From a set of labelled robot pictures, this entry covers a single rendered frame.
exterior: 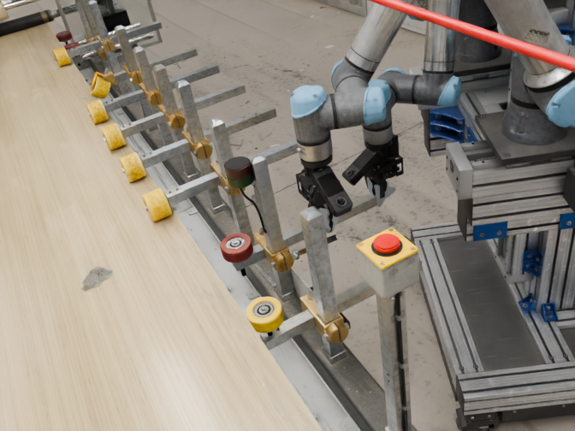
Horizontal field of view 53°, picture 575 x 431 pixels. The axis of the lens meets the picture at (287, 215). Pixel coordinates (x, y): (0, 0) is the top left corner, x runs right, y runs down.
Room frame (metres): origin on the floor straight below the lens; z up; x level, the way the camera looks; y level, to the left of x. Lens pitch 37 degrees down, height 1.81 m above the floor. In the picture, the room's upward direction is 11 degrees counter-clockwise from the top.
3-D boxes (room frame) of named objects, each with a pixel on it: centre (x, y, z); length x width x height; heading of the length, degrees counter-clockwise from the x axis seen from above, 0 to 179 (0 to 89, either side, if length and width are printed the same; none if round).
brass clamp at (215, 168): (1.40, 0.14, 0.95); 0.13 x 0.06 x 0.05; 21
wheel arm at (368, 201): (1.22, -0.04, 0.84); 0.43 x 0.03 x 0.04; 111
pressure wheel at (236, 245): (1.15, 0.14, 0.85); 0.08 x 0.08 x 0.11
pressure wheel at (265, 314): (0.90, 0.09, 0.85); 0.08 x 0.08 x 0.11
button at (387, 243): (0.67, -0.14, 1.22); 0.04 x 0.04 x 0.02
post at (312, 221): (0.91, -0.05, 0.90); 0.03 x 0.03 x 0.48; 21
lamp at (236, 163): (1.13, 0.09, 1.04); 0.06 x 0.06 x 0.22; 21
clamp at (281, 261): (1.17, 0.06, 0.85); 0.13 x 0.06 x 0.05; 21
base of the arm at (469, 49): (1.69, -0.68, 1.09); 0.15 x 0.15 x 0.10
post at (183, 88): (1.61, 0.23, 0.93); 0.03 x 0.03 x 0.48; 21
